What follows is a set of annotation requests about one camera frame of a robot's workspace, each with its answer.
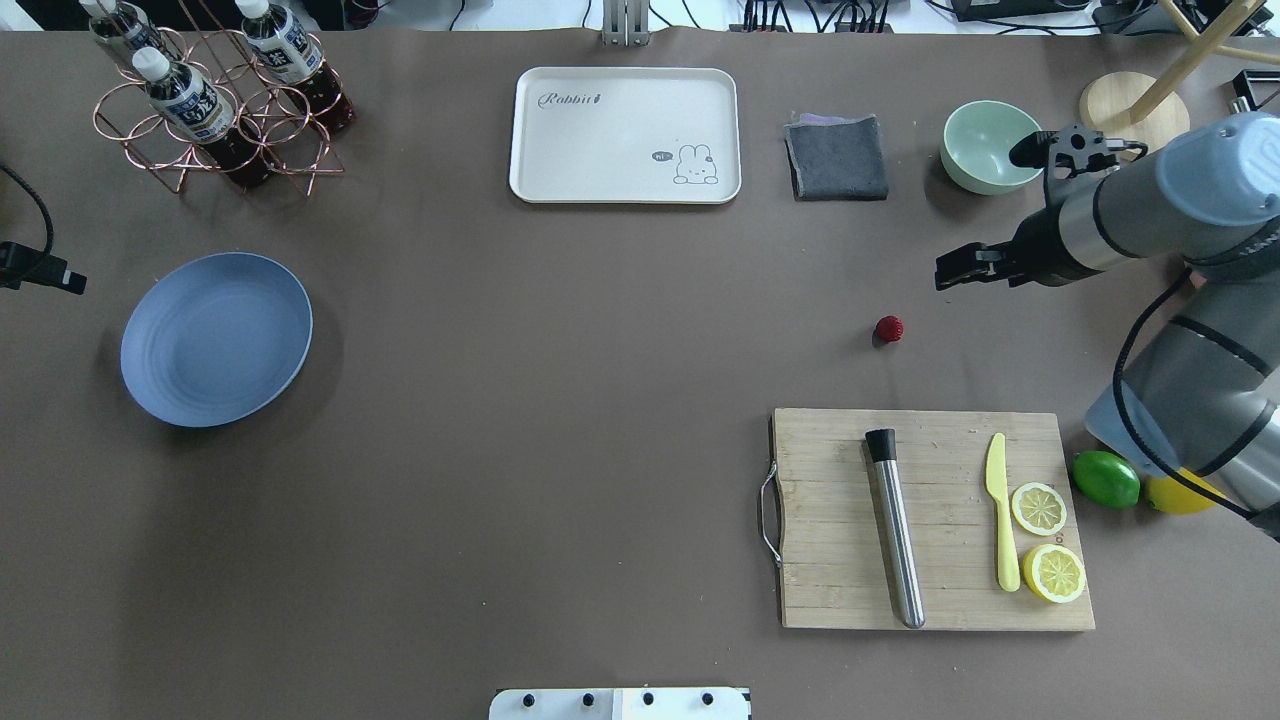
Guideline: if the blue plate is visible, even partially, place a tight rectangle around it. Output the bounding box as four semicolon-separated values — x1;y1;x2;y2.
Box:
120;252;314;428

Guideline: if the yellow lemon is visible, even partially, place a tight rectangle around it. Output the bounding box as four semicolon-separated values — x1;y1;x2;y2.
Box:
1146;477;1217;515

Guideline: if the tea bottle two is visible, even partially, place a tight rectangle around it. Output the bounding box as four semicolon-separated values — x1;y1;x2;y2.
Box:
236;1;356;135

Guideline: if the cream rabbit tray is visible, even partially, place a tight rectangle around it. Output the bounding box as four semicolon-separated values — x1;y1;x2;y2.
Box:
508;67;742;205

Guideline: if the mint green bowl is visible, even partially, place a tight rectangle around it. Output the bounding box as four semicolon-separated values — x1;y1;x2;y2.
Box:
940;100;1042;196

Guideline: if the grey folded cloth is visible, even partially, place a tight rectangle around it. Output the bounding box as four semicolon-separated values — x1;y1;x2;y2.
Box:
783;113;890;201

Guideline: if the tea bottle three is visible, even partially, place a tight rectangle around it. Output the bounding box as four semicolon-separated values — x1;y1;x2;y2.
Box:
132;47;273;188

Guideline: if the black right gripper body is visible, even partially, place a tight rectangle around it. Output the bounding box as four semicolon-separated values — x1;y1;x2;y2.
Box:
989;208;1076;287

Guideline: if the red strawberry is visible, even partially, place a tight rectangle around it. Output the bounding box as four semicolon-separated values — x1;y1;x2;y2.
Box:
874;315;905;343

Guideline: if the lemon half near knife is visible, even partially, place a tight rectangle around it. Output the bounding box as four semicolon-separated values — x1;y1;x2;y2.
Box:
1010;482;1068;537

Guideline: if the green lime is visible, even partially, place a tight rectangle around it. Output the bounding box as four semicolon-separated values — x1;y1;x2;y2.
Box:
1070;450;1142;509

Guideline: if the steel muddler black tip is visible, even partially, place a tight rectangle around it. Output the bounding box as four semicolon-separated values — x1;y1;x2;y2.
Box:
865;428;927;629

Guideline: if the wooden cutting board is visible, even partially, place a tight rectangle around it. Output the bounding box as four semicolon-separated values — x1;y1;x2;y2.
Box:
771;407;1094;632

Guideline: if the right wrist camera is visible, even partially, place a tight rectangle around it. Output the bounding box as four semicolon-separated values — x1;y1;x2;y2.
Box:
1007;124;1149;178

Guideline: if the yellow plastic knife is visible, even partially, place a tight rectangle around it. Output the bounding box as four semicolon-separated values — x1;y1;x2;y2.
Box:
984;432;1021;593

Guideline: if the aluminium frame post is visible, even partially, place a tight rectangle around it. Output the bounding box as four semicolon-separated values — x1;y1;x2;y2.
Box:
600;0;652;47

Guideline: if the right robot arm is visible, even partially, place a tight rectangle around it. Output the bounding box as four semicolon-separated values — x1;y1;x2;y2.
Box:
934;111;1279;537

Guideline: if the copper wire bottle rack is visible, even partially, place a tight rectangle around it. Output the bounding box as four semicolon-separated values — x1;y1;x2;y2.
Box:
83;1;356;193

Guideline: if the tea bottle one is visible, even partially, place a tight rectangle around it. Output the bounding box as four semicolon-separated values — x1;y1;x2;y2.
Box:
79;0;180;76

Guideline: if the wooden cup tree stand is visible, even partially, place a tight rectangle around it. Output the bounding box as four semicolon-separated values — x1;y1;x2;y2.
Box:
1078;1;1279;151

